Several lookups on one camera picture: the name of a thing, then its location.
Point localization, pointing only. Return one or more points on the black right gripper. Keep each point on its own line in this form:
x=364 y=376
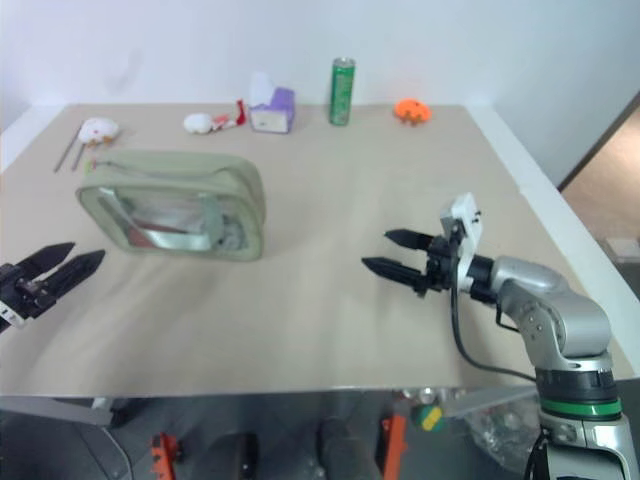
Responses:
x=440 y=265

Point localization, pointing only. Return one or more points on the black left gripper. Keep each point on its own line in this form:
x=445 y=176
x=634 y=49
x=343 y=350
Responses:
x=25 y=292

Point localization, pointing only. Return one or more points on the green zippered pouch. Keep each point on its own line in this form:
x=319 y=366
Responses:
x=175 y=172

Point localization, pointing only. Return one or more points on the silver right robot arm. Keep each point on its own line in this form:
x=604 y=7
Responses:
x=555 y=302

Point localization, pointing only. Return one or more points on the white round chicken toy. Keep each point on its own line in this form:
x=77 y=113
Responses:
x=98 y=129

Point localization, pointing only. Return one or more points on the orange plastic toy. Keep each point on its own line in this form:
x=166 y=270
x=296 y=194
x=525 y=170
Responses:
x=411 y=108

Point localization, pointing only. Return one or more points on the yellow green ball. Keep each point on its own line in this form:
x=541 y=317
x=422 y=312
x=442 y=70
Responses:
x=426 y=418

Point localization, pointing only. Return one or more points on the green drink can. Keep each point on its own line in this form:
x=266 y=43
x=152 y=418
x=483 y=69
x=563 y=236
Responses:
x=342 y=92

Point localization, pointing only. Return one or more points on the orange black tool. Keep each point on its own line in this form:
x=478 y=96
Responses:
x=165 y=452
x=395 y=445

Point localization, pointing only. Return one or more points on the purple tissue box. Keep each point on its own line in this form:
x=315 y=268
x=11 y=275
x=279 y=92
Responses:
x=277 y=107

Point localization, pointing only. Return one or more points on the white egg-shaped toy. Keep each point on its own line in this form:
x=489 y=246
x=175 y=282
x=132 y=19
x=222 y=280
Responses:
x=197 y=123

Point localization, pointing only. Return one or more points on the clear plastic bag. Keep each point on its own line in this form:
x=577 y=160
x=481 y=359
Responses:
x=500 y=435

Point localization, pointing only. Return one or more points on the red and white packet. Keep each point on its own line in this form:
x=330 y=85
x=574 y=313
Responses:
x=241 y=112

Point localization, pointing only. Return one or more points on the white object on floor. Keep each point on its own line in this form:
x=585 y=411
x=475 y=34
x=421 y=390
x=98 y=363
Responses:
x=624 y=248

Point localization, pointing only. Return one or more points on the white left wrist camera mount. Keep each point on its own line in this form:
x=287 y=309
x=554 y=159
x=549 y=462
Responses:
x=12 y=319

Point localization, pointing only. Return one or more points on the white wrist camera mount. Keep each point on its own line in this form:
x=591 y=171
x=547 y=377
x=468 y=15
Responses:
x=470 y=220
x=12 y=319

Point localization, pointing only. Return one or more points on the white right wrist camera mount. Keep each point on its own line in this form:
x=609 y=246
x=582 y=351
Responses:
x=470 y=220

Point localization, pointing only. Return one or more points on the grey metal table frame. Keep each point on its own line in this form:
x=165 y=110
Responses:
x=60 y=407

